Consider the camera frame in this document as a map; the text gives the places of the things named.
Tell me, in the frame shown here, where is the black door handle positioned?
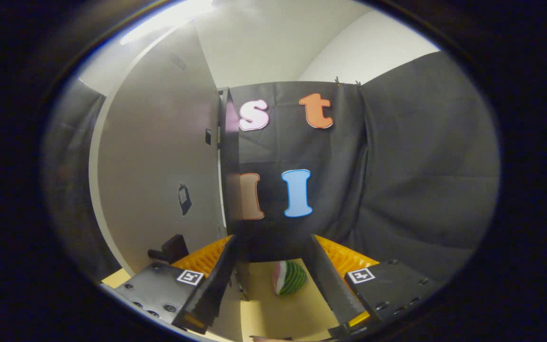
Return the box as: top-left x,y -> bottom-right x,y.
148,234 -> 189,264

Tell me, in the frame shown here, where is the toy watermelon slice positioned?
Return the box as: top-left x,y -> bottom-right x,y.
273,260 -> 308,296

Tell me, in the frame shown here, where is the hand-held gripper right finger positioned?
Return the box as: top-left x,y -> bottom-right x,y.
308,234 -> 445,333

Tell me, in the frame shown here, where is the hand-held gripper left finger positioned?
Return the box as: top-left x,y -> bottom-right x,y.
103,234 -> 238,335

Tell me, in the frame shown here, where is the dark grey shoe cabinet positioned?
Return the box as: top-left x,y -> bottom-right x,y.
217,87 -> 251,301

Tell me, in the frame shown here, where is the white shoe cabinet door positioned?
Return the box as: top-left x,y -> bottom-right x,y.
88,21 -> 243,342

